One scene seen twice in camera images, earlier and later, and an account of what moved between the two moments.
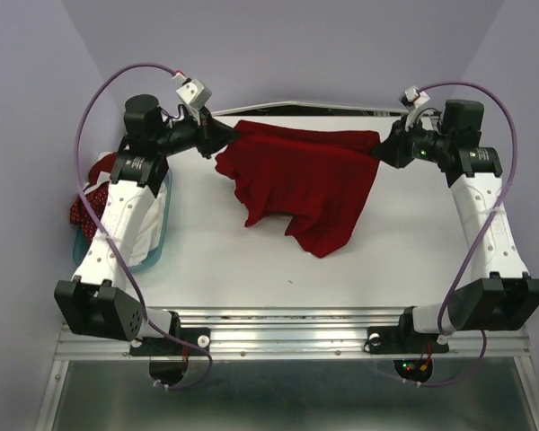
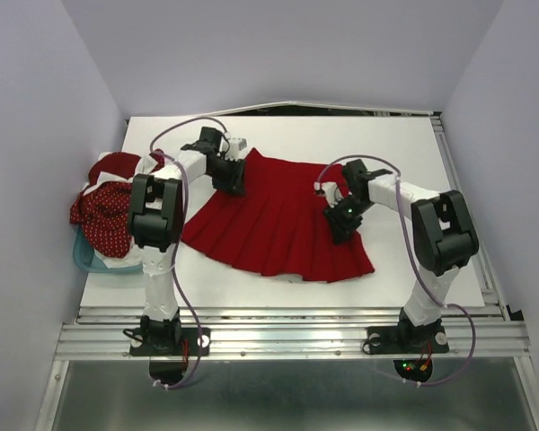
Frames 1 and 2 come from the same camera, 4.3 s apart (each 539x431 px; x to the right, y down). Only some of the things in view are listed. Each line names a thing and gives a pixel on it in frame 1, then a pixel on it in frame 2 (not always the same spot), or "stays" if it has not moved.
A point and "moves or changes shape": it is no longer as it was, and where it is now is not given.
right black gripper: x=395 y=150 -> x=339 y=228
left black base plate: x=167 y=346 stays
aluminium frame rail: x=304 y=333 stays
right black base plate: x=392 y=339 stays
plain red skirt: x=321 y=179 moves or changes shape
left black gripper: x=210 y=134 -> x=235 y=181
